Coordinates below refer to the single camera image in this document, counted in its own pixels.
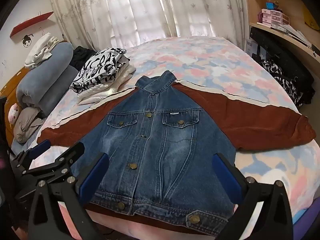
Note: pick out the white leaf-print curtain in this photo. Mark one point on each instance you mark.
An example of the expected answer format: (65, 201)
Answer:
(137, 10)

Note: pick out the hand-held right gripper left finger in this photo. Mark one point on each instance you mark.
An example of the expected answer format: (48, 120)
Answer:
(93, 177)

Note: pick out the pastel patterned bed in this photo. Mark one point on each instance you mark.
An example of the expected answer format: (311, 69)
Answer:
(205, 62)

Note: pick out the black white printed folded garment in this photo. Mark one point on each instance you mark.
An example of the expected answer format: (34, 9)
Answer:
(97, 70)

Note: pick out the black bag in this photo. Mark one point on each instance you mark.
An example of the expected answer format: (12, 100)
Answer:
(275, 45)

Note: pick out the grey-blue rolled quilt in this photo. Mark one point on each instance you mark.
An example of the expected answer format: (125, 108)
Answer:
(42, 85)

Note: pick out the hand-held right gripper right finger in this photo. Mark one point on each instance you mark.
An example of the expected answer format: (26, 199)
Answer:
(226, 180)

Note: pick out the yellow object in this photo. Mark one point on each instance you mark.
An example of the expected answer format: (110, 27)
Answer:
(311, 21)

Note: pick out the stack of papers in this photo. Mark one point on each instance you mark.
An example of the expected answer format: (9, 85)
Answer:
(292, 32)

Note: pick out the pink plush toy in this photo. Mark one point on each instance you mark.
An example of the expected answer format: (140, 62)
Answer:
(13, 112)

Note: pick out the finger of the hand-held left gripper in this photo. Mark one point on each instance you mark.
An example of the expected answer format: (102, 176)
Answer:
(71, 155)
(42, 146)

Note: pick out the black white patterned cloth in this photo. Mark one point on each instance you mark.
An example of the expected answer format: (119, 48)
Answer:
(277, 75)

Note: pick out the white folded puffer jacket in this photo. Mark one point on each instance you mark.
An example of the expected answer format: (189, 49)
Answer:
(100, 93)

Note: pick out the black figure wall sticker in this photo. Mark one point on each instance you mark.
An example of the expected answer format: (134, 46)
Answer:
(26, 42)

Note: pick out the wooden desk shelf unit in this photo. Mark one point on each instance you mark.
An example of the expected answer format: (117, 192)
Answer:
(260, 0)

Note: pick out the white box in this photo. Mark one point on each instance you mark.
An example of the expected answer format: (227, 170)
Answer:
(252, 47)

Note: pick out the grey-beige crumpled cloth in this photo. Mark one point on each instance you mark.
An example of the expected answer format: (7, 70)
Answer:
(26, 122)

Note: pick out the red wall shelf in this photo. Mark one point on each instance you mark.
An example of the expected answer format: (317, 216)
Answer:
(30, 22)

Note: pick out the white crumpled clothes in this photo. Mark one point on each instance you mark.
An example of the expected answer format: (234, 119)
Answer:
(40, 51)

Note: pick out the denim jacket with brown sleeves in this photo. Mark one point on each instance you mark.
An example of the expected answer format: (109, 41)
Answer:
(160, 142)

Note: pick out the pink drawer organizer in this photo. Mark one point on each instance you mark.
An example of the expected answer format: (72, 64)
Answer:
(268, 17)

